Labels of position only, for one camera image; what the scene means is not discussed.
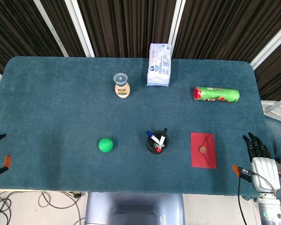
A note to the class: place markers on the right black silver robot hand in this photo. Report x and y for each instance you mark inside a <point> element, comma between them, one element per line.
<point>264,171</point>

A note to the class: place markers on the white marker black cap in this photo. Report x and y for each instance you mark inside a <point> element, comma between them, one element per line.
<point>163,138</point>

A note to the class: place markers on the grey robot base body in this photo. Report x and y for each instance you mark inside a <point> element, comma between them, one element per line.
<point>134,208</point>

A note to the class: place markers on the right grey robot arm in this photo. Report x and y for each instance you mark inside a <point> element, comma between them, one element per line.
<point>270,208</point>

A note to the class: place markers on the black round pen holder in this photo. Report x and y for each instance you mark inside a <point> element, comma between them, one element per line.
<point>158,143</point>

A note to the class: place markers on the white marker blue cap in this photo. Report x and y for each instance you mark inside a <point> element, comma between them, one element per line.
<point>152,137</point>

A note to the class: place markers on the person leg blue jeans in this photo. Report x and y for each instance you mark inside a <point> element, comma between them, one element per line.
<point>278,138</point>

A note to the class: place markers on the red envelope gold seal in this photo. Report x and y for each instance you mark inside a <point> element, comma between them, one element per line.
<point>202,150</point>

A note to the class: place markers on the green chips can red lid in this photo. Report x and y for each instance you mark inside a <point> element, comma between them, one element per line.
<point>216,95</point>

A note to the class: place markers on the teal table cloth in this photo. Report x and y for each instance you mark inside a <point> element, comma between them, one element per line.
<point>84,117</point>

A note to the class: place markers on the green ball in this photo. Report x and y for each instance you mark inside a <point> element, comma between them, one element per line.
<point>105,145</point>

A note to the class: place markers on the beige sauce bottle clear cap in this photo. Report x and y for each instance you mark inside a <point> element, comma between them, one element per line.
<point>122,87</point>

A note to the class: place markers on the white tissue pack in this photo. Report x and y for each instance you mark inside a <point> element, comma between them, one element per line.
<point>159,64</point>

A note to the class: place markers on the white metal rack frame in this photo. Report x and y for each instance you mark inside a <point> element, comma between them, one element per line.
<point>275,107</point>

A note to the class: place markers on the white frame post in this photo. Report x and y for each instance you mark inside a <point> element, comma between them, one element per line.
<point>80,28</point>
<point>270,44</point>
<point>51,28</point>
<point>176,25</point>

